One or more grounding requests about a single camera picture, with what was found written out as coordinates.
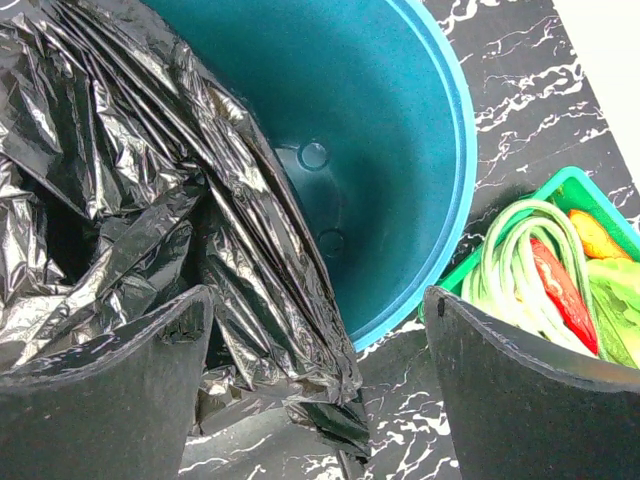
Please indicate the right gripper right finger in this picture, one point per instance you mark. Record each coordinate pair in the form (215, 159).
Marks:
(520, 407)

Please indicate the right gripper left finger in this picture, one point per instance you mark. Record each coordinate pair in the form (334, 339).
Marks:
(117, 407)

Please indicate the black trash bag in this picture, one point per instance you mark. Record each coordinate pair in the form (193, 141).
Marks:
(141, 201)

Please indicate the teal plastic trash bin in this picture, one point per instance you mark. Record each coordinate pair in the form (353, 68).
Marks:
(367, 107)

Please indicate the green long beans bundle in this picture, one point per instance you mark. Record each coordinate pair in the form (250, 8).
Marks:
(506, 284)

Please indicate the red chili pepper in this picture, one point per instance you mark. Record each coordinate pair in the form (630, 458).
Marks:
(561, 290)

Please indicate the small orange carrot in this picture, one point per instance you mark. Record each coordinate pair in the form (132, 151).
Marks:
(596, 241)

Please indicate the green plastic vegetable tray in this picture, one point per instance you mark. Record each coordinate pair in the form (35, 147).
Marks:
(569, 188)

